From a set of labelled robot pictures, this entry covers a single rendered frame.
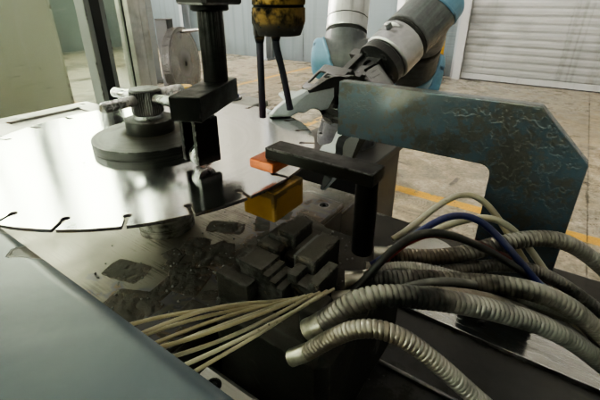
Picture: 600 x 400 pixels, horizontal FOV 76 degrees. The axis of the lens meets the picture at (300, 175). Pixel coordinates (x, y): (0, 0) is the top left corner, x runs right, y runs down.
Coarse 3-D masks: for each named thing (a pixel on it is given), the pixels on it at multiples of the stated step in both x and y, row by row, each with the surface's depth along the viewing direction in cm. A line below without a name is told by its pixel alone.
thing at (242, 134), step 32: (32, 128) 43; (64, 128) 43; (96, 128) 43; (224, 128) 43; (256, 128) 43; (288, 128) 43; (0, 160) 35; (32, 160) 35; (64, 160) 35; (96, 160) 35; (160, 160) 35; (224, 160) 35; (0, 192) 29; (32, 192) 29; (64, 192) 29; (96, 192) 29; (128, 192) 29; (160, 192) 29; (192, 192) 29; (224, 192) 29; (256, 192) 29; (0, 224) 25; (32, 224) 25; (64, 224) 25; (96, 224) 25; (128, 224) 25
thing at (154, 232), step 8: (192, 216) 43; (160, 224) 40; (168, 224) 40; (176, 224) 41; (184, 224) 41; (192, 224) 43; (144, 232) 41; (152, 232) 40; (160, 232) 40; (168, 232) 40; (176, 232) 41; (184, 232) 42
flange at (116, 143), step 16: (112, 128) 40; (128, 128) 37; (144, 128) 36; (160, 128) 37; (176, 128) 39; (96, 144) 36; (112, 144) 35; (128, 144) 35; (144, 144) 35; (160, 144) 35; (176, 144) 36; (112, 160) 34; (128, 160) 34; (144, 160) 34
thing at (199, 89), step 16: (208, 16) 31; (208, 32) 32; (224, 32) 33; (208, 48) 32; (224, 48) 33; (208, 64) 33; (224, 64) 34; (208, 80) 34; (224, 80) 34; (176, 96) 29; (192, 96) 29; (208, 96) 30; (224, 96) 34; (176, 112) 30; (192, 112) 29; (208, 112) 30; (192, 128) 30; (208, 128) 31; (192, 144) 33; (208, 144) 32; (208, 160) 32
